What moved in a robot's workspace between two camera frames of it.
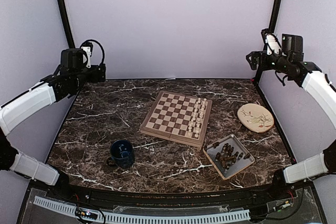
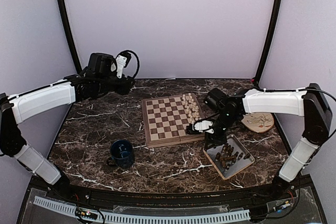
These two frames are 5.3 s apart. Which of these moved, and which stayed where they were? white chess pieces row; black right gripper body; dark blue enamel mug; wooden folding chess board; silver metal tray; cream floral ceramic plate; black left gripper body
Moved: white chess pieces row; black right gripper body; wooden folding chess board; black left gripper body
Stayed: cream floral ceramic plate; silver metal tray; dark blue enamel mug
